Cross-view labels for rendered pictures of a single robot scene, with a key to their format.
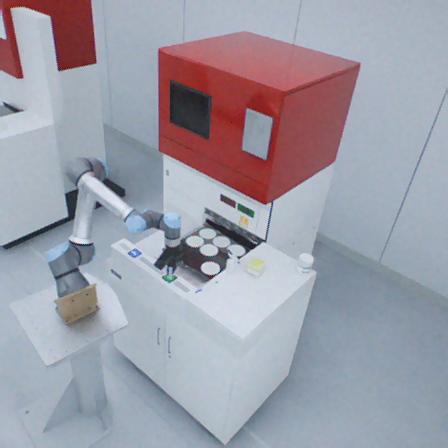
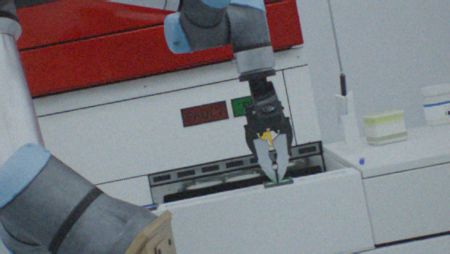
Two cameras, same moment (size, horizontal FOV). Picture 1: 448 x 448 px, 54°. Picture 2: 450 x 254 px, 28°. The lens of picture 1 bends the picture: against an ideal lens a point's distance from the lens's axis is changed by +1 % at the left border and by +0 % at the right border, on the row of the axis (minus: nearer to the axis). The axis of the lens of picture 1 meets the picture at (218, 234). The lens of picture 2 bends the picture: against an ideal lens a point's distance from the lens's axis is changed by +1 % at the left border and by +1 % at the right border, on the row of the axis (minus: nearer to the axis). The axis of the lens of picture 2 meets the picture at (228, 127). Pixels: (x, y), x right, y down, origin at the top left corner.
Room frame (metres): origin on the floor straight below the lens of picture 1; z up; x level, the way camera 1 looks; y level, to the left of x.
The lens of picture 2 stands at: (0.32, 1.29, 1.17)
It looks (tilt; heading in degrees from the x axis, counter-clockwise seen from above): 3 degrees down; 322
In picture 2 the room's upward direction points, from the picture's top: 11 degrees counter-clockwise
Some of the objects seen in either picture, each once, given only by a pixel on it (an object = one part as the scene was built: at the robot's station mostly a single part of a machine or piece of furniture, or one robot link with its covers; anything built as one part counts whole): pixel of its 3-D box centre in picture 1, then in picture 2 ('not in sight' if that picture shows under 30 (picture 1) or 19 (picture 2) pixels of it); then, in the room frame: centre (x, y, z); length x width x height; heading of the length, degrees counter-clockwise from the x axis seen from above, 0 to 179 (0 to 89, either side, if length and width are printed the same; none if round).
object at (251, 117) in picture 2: (173, 251); (262, 103); (1.60, 0.21, 1.12); 0.09 x 0.08 x 0.12; 142
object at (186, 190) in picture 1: (211, 203); (161, 153); (2.21, 0.06, 1.02); 0.82 x 0.03 x 0.40; 52
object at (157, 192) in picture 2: (230, 233); (239, 189); (2.09, -0.07, 0.89); 0.44 x 0.02 x 0.10; 52
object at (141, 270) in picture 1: (152, 276); (220, 233); (1.66, 0.32, 0.89); 0.55 x 0.09 x 0.14; 52
